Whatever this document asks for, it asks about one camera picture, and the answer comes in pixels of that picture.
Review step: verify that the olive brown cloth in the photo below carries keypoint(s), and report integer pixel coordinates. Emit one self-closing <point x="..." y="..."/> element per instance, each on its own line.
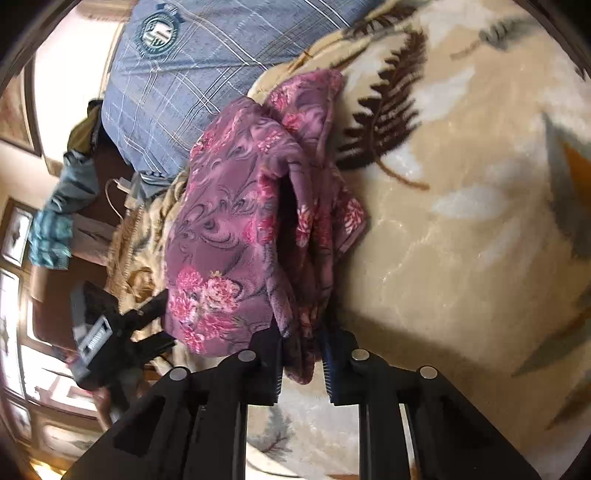
<point x="83" y="131"/>

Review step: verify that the wooden framed window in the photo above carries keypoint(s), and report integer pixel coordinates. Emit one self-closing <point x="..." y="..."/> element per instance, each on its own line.
<point x="27" y="369"/>

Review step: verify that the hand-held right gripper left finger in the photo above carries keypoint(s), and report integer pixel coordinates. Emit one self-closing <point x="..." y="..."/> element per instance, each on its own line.
<point x="278" y="369"/>

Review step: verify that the grey cloth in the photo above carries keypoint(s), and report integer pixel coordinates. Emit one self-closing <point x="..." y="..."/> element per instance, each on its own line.
<point x="74" y="184"/>

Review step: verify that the purple floral shirt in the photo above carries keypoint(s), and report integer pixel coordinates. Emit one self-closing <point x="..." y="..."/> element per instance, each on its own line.
<point x="221" y="221"/>

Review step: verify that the person's left hand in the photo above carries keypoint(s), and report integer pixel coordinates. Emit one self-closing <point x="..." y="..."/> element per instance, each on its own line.
<point x="104" y="404"/>

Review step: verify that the teal striped cloth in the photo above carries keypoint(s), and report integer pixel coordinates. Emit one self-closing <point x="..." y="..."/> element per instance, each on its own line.
<point x="48" y="240"/>

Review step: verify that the wooden framed wall picture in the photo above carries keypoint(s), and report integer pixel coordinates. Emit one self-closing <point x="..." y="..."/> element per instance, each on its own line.
<point x="16" y="235"/>
<point x="16" y="124"/>

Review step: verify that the white charger plug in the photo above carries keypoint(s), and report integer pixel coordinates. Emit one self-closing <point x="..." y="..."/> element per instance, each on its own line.
<point x="123" y="183"/>

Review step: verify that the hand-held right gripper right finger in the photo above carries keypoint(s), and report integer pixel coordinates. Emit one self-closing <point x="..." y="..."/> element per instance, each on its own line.
<point x="330" y="369"/>

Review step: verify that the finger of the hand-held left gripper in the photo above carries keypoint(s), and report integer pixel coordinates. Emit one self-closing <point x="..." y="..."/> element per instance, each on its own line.
<point x="147" y="311"/>
<point x="154" y="346"/>

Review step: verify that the pale pink cloth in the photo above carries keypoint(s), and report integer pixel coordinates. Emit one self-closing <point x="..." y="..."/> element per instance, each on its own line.
<point x="90" y="240"/>

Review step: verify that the beige leaf print blanket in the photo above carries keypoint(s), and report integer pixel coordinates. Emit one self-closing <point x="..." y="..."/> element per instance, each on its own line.
<point x="461" y="230"/>

